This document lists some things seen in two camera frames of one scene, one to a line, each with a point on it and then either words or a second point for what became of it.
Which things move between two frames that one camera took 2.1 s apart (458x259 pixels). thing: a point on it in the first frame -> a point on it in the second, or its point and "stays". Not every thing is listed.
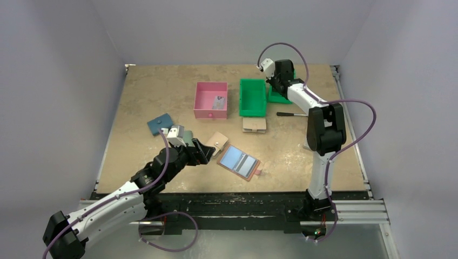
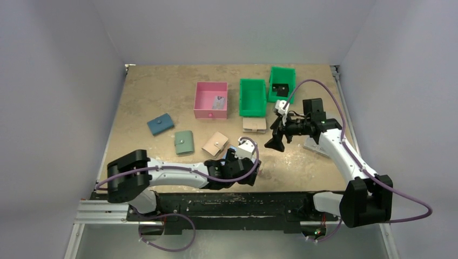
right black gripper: (275, 83) -> (284, 129)
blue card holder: (164, 121) stays
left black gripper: (197, 152) -> (246, 170)
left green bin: (252, 97) stays
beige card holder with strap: (257, 125) stays
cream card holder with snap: (218, 141) stays
